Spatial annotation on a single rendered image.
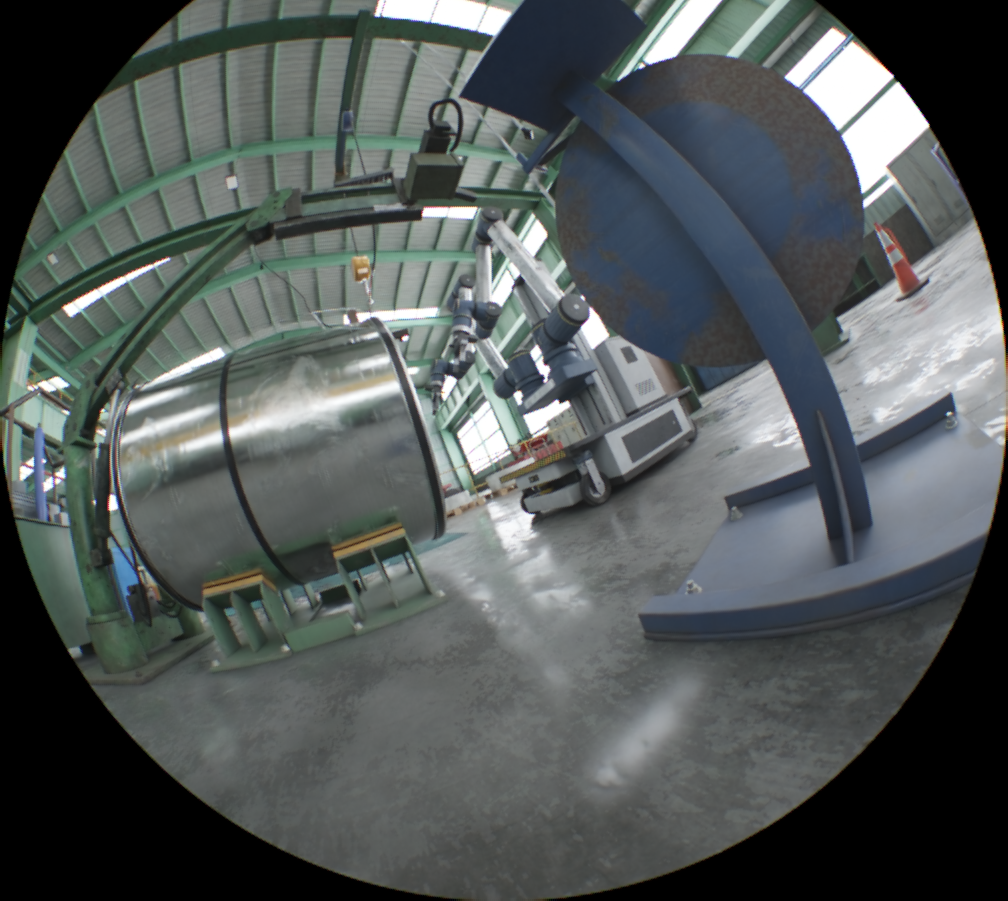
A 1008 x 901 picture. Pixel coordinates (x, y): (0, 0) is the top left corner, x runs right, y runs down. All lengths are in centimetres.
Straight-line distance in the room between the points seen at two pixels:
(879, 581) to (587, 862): 37
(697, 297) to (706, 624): 52
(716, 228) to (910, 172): 974
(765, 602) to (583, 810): 30
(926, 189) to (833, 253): 958
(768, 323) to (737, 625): 40
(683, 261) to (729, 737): 69
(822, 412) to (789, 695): 35
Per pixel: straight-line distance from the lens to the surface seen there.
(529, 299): 280
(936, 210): 1011
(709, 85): 78
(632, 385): 233
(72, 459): 205
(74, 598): 279
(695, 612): 51
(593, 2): 82
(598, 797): 40
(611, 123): 70
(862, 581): 45
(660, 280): 67
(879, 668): 43
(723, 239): 55
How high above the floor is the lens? 33
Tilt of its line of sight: 13 degrees up
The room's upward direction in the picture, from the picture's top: 24 degrees counter-clockwise
